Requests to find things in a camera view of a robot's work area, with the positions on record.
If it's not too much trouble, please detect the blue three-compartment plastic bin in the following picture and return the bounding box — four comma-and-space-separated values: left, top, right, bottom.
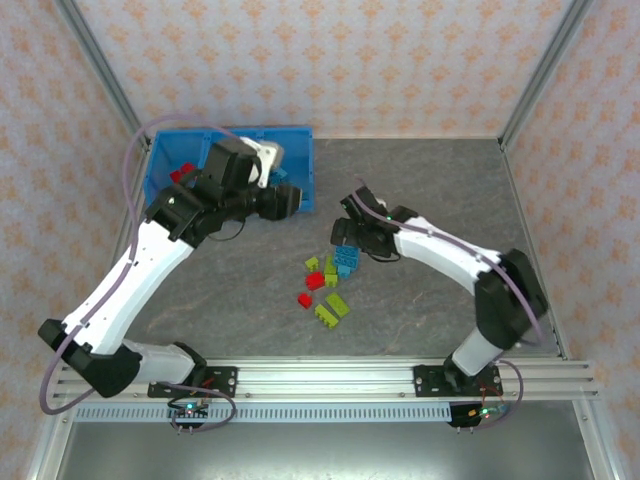
143, 125, 316, 216

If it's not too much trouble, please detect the grey metal base panel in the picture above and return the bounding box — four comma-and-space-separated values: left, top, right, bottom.
49, 419, 609, 480

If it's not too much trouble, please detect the thin black left gripper cable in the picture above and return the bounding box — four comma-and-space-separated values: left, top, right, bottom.
204, 219, 247, 244

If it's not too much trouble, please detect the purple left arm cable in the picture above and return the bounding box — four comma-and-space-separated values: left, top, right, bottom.
39, 113, 251, 416

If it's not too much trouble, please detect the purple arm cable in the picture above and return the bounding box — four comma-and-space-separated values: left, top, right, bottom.
39, 113, 251, 416
353, 174, 547, 349

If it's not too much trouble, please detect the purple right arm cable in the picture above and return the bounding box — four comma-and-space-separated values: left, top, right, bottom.
353, 174, 547, 349

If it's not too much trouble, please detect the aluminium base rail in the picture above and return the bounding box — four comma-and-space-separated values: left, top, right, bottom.
52, 355, 599, 402

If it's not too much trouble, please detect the aluminium side frame rail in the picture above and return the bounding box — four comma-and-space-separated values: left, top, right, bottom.
499, 142, 624, 480
24, 142, 154, 480

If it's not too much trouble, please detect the aluminium frame post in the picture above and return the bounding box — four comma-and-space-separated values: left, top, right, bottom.
52, 0, 153, 154
497, 0, 600, 154

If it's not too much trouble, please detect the white slotted cable duct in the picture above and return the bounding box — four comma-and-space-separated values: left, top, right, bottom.
74, 403, 454, 424

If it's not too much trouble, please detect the thin purple left base cable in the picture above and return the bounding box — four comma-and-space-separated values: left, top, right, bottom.
169, 390, 238, 435

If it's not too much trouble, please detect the thin purple base cable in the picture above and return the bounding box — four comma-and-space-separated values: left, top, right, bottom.
169, 390, 238, 435
457, 358, 525, 431

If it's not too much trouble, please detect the thin purple right base cable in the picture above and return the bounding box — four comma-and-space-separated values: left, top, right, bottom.
457, 358, 525, 431

